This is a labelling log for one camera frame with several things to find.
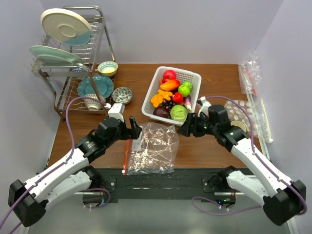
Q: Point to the teal scalloped plate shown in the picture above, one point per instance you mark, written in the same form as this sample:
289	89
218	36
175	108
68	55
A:
104	84

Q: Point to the polka dot plastic bag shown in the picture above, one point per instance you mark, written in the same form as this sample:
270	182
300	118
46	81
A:
242	111

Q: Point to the black white floral bowl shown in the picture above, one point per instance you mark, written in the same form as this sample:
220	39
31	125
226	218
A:
122	95

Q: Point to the grey patterned bowl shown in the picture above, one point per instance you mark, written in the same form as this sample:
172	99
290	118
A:
91	102

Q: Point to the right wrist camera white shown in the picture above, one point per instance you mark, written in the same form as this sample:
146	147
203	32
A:
203	105

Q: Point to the yellow blue patterned bowl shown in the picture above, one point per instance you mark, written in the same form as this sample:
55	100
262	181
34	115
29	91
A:
108	68

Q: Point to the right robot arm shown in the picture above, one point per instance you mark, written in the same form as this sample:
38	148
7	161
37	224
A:
279	196

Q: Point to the large cream teal plate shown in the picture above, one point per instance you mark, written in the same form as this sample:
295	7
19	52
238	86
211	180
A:
66	26

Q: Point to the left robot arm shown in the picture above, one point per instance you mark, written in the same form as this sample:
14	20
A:
73	173

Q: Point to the clear zip top bag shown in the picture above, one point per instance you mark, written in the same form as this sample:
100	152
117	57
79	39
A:
154	152

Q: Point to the stack of clear bags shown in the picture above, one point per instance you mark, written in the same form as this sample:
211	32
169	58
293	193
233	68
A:
250	79

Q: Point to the metal dish rack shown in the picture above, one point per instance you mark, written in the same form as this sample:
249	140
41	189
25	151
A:
63	80

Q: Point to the small green cabbage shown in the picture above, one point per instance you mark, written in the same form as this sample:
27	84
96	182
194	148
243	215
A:
185	88

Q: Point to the purple white radish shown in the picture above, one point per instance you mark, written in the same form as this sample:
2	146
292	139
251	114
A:
187	103

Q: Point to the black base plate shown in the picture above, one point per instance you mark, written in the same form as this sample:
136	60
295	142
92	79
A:
182	184

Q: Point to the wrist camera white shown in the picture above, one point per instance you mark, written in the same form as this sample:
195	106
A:
203	105
116	111

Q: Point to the red apple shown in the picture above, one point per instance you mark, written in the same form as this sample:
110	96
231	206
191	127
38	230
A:
168	75

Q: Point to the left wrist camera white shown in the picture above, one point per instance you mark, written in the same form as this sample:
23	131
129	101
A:
116	111

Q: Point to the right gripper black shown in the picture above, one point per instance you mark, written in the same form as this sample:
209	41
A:
190	126

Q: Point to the red bell pepper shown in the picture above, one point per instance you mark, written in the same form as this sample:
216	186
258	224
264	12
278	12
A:
178	98

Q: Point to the cream enamel mug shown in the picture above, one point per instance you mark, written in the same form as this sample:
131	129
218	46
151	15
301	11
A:
239	124

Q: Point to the dark grapes bunch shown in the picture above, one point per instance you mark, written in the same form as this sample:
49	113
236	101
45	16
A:
168	104

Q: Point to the large green cabbage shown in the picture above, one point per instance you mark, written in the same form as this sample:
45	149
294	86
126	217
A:
178	113

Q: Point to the pale green plate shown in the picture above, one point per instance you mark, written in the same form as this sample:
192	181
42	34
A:
60	60
40	50

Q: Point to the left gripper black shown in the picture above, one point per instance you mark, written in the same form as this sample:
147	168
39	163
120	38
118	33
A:
132	133

